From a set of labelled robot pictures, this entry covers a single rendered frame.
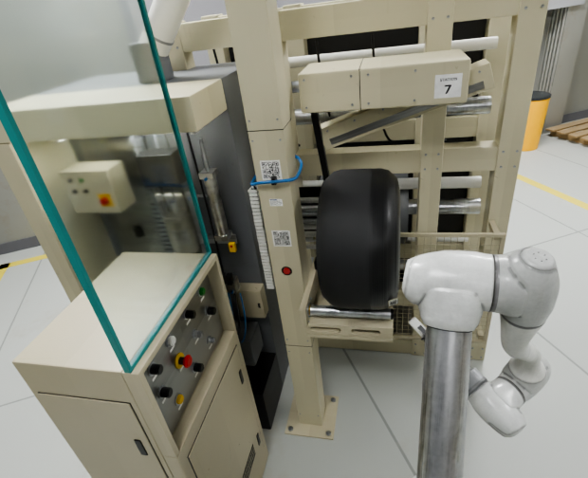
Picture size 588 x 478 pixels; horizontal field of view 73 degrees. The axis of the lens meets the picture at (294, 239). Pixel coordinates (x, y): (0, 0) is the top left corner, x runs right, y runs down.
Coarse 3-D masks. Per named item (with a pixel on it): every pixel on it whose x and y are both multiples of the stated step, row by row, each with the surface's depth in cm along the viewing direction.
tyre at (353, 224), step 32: (320, 192) 149; (352, 192) 140; (384, 192) 138; (320, 224) 141; (352, 224) 136; (384, 224) 134; (320, 256) 141; (352, 256) 136; (384, 256) 134; (320, 288) 151; (352, 288) 141; (384, 288) 139
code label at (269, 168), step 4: (260, 160) 144; (264, 160) 143; (268, 160) 143; (272, 160) 143; (276, 160) 142; (260, 164) 144; (264, 164) 144; (268, 164) 144; (272, 164) 143; (276, 164) 143; (280, 164) 143; (264, 168) 145; (268, 168) 144; (272, 168) 144; (276, 168) 144; (280, 168) 144; (264, 172) 146; (268, 172) 145; (272, 172) 145; (276, 172) 145; (280, 172) 144; (264, 176) 147; (268, 176) 146; (280, 176) 145
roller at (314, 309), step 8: (312, 304) 169; (312, 312) 167; (320, 312) 166; (328, 312) 165; (336, 312) 164; (344, 312) 164; (352, 312) 163; (360, 312) 162; (368, 312) 161; (376, 312) 161; (384, 312) 160; (392, 312) 159
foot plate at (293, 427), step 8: (328, 400) 233; (336, 400) 233; (296, 408) 231; (328, 408) 229; (336, 408) 228; (288, 416) 227; (296, 416) 227; (328, 416) 224; (336, 416) 224; (288, 424) 223; (296, 424) 223; (304, 424) 222; (328, 424) 220; (288, 432) 219; (296, 432) 218; (304, 432) 218; (312, 432) 217; (320, 432) 217; (328, 432) 215
